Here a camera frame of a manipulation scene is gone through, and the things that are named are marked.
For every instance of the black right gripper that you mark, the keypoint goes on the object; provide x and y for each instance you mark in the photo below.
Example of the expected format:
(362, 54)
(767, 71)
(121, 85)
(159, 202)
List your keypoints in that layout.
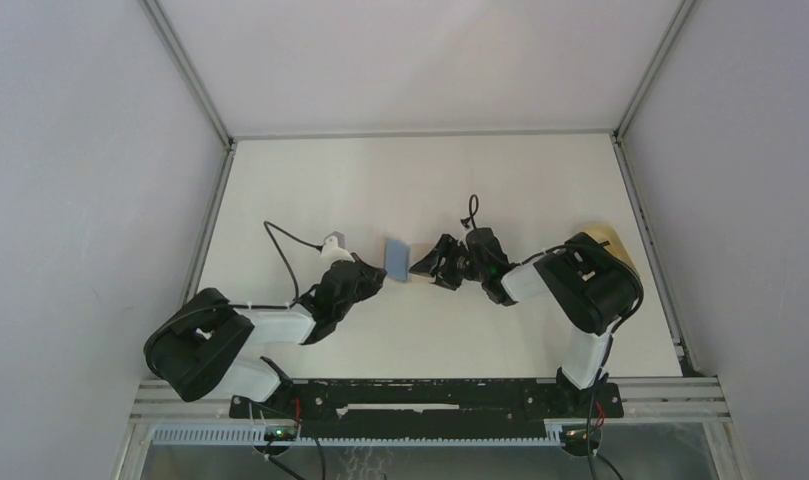
(447, 246)

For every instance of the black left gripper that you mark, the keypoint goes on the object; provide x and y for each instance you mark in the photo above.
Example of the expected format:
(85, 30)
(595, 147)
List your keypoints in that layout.
(372, 276)

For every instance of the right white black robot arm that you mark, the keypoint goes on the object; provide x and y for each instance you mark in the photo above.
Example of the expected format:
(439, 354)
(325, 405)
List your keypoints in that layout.
(591, 276)

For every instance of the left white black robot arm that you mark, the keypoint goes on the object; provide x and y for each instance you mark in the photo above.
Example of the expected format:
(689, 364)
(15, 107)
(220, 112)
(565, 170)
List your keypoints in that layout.
(206, 346)

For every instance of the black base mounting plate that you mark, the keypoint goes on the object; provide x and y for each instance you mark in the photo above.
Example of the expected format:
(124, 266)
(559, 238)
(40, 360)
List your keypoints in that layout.
(432, 409)

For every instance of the tan wooden tray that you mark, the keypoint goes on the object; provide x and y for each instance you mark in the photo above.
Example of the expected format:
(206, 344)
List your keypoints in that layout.
(607, 237)

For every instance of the left green controller board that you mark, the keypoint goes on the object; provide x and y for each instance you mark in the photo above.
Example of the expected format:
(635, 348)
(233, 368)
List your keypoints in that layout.
(280, 434)

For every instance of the green controller board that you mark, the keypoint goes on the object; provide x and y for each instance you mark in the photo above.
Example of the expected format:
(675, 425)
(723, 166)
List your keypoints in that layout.
(280, 434)
(580, 435)

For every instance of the right green controller board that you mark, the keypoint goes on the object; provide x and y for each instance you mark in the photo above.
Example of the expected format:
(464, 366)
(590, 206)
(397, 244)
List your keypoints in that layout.
(580, 435)

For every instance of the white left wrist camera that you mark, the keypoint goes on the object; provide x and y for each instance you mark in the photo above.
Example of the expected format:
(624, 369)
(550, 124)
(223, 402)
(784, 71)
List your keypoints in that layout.
(333, 249)

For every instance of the back aluminium frame rail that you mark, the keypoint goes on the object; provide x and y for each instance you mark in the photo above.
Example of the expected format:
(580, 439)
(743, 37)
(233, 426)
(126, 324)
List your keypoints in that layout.
(423, 134)

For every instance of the aluminium frame rail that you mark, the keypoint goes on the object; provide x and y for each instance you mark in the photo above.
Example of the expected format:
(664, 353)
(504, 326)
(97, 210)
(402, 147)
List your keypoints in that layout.
(423, 134)
(644, 400)

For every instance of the aluminium frame front rail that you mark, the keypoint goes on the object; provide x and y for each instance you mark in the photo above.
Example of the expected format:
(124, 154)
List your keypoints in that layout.
(644, 400)

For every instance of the left aluminium frame post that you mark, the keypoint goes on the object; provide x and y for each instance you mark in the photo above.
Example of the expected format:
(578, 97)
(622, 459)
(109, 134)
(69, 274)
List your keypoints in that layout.
(178, 54)

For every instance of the aluminium frame post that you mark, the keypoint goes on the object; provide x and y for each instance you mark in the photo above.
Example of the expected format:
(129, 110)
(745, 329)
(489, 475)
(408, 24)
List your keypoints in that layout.
(178, 54)
(672, 32)

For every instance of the right aluminium frame post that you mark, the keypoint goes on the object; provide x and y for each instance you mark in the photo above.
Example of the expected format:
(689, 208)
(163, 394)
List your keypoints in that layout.
(672, 32)

